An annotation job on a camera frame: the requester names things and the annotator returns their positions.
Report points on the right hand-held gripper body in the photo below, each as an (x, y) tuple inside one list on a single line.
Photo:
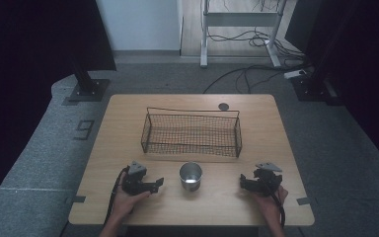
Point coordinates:
[(267, 182)]

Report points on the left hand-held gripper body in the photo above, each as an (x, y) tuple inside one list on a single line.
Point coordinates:
[(134, 184)]

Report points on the person's left hand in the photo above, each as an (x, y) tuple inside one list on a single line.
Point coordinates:
[(125, 203)]

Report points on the person's right hand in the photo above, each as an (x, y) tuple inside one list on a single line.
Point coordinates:
[(270, 205)]

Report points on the metal cup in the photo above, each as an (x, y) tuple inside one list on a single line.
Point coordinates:
[(190, 177)]

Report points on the grey tape strip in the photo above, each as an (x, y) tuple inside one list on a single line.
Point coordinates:
[(76, 199), (303, 200)]

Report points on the round dark table grommet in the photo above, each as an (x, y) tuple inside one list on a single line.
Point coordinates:
[(223, 106)]

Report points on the white power strip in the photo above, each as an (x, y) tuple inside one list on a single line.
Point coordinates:
[(294, 73)]

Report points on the dark curtain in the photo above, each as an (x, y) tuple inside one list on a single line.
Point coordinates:
[(368, 65), (29, 49)]

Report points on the black stand with base plate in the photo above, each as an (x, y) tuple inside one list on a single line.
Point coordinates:
[(312, 87), (89, 89)]

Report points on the white metal desk frame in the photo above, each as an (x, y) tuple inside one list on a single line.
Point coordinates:
[(240, 19)]

